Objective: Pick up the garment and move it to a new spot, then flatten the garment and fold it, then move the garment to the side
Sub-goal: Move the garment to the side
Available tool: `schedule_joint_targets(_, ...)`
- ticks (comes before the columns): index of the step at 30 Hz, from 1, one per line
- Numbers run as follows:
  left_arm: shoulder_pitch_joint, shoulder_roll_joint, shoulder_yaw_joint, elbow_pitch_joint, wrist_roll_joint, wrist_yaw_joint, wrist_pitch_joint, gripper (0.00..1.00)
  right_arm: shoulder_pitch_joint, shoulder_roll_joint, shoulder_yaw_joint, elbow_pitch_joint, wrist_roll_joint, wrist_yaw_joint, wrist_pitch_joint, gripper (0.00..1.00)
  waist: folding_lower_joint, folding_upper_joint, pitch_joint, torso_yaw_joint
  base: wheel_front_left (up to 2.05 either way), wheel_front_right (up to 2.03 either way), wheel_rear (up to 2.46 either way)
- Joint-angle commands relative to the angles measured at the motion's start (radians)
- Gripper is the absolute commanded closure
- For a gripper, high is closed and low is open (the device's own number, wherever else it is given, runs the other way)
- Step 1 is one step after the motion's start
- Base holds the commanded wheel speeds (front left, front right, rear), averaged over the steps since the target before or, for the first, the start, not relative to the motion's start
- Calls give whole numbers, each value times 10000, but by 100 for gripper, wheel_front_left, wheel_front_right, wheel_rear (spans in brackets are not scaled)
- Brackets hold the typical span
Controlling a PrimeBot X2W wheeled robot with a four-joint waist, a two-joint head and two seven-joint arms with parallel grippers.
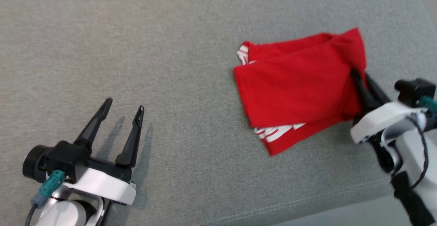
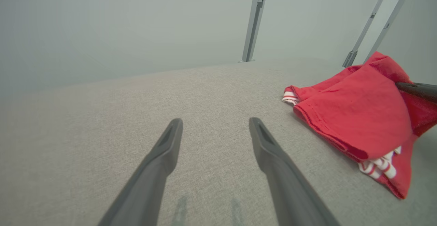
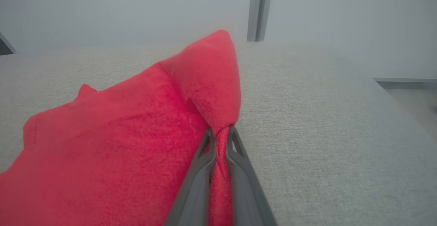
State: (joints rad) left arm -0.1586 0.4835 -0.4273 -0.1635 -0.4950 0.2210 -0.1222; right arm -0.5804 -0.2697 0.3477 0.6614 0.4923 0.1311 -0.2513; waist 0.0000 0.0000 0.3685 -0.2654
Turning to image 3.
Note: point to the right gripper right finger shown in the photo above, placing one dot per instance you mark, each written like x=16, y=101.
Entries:
x=245, y=198

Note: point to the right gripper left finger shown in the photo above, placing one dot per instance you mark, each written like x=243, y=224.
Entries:
x=191, y=202

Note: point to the red Bulls 23 jersey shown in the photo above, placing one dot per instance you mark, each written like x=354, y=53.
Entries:
x=119, y=133

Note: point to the grey baseboard strip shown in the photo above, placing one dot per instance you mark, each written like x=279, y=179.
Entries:
x=409, y=83

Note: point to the white partition panel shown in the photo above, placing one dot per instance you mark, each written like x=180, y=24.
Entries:
x=358, y=21
x=119, y=7

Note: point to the dark grey partition post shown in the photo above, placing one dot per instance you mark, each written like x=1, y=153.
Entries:
x=267, y=11

